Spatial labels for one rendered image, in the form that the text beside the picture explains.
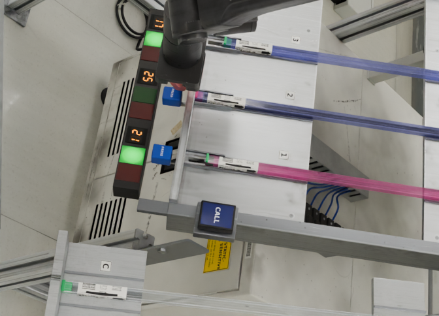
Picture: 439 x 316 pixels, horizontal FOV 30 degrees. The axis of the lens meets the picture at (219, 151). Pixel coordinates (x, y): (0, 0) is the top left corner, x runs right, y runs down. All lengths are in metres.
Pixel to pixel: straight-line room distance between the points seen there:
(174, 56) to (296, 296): 0.60
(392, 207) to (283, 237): 0.78
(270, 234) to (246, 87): 0.25
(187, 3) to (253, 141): 0.30
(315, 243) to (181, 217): 0.20
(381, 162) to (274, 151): 0.73
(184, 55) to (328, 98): 0.71
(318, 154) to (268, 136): 0.39
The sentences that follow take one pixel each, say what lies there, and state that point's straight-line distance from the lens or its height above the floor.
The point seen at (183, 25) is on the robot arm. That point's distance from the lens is 1.06.
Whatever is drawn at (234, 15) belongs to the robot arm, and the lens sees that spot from 1.01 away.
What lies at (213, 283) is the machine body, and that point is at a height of 0.53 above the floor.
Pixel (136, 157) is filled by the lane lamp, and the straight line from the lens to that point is 1.26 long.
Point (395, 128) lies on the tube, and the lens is 1.32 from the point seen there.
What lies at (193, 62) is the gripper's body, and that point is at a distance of 1.20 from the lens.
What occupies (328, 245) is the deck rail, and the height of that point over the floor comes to 0.87.
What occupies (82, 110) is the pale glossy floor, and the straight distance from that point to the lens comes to 2.12.
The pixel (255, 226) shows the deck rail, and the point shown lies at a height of 0.81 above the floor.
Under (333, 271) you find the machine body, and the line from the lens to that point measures 1.70.
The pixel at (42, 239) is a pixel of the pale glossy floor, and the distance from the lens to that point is 1.96.
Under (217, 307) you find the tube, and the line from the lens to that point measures 1.04.
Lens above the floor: 1.53
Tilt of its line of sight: 38 degrees down
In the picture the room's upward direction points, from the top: 73 degrees clockwise
